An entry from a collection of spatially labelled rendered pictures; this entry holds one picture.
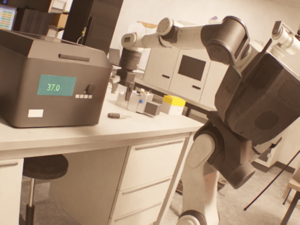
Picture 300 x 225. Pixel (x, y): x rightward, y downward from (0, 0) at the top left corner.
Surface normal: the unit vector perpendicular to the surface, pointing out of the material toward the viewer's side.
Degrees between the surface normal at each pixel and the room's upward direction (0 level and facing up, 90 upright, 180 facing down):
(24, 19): 90
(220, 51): 145
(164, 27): 83
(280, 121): 122
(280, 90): 107
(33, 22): 90
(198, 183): 112
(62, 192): 90
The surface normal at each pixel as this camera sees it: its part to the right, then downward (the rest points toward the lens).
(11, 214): 0.75, 0.33
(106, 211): -0.60, 0.00
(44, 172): 0.49, -0.70
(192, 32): -0.75, -0.21
